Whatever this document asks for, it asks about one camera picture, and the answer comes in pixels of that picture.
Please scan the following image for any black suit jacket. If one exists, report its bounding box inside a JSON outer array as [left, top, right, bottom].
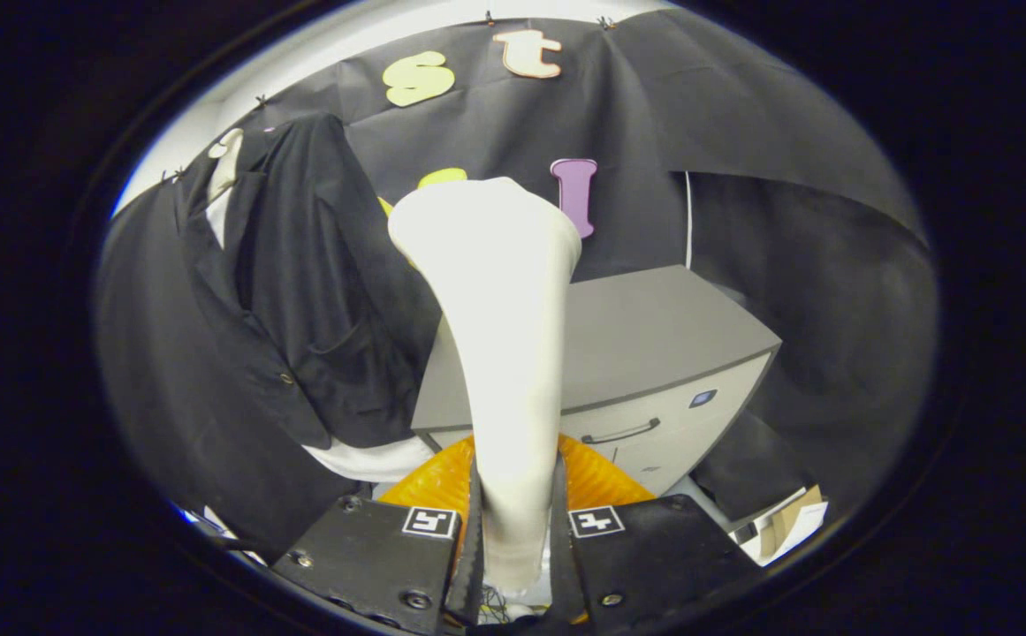
[[172, 113, 445, 450]]

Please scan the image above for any black backdrop cloth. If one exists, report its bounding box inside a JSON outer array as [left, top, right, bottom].
[[95, 9, 938, 566]]

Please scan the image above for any white clothes hanger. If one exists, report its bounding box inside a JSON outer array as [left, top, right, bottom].
[[208, 128, 246, 204]]

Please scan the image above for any white garment steamer head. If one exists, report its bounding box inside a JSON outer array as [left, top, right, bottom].
[[387, 177, 584, 594]]

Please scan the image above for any white shirt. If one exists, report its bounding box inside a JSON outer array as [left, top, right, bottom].
[[206, 181, 438, 485]]

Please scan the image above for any grey cabinet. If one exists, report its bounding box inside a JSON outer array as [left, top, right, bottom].
[[409, 265, 783, 496]]

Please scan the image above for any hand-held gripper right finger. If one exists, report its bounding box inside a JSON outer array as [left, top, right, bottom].
[[550, 433, 761, 636]]

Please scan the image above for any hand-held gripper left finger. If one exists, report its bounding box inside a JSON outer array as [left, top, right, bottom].
[[270, 433, 485, 636]]

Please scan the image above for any white printed paper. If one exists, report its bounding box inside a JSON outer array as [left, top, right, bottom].
[[729, 499, 830, 566]]

